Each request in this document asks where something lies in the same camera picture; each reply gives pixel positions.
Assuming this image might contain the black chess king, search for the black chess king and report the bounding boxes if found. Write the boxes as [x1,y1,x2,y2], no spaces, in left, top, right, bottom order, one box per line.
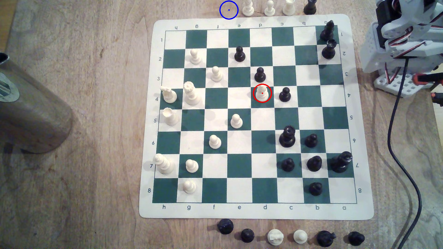
[330,151,353,173]

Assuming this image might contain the black chess knight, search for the black chess knight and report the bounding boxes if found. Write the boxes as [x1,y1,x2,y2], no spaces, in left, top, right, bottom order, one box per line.
[348,231,365,246]
[316,230,336,247]

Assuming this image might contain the white chess king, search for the white chess king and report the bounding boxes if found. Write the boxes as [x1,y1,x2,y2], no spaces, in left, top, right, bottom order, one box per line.
[153,153,176,175]

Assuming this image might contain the white perforated base plate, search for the white perforated base plate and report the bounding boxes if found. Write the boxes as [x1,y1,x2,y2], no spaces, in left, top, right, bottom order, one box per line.
[374,71,435,98]

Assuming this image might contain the black chess bishop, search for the black chess bishop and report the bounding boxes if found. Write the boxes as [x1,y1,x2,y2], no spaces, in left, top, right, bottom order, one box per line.
[320,20,335,41]

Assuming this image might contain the green and white chess mat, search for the green and white chess mat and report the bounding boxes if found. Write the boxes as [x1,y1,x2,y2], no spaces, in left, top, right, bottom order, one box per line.
[139,14,375,220]

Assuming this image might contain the wooden cylinder post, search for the wooden cylinder post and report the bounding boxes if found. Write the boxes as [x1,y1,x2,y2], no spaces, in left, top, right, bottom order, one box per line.
[0,52,74,154]

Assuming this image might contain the white chess rook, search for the white chess rook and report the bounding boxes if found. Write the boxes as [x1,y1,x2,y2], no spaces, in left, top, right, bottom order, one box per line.
[163,107,180,126]
[282,0,296,16]

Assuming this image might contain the white chess queen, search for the white chess queen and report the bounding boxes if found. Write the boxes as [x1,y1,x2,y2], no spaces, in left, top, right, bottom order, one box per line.
[183,81,202,106]

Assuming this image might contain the black pawn b7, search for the black pawn b7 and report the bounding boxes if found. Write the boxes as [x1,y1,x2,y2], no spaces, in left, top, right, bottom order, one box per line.
[307,156,323,172]

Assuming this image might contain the thick black cable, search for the thick black cable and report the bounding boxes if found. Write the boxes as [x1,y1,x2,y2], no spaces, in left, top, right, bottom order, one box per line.
[387,57,423,249]

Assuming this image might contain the orange and black clamp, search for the orange and black clamp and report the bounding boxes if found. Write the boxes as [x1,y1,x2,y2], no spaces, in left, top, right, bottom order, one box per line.
[413,73,443,106]

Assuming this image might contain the white chess bishop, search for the white chess bishop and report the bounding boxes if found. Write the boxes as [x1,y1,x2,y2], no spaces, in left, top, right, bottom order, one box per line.
[242,0,255,17]

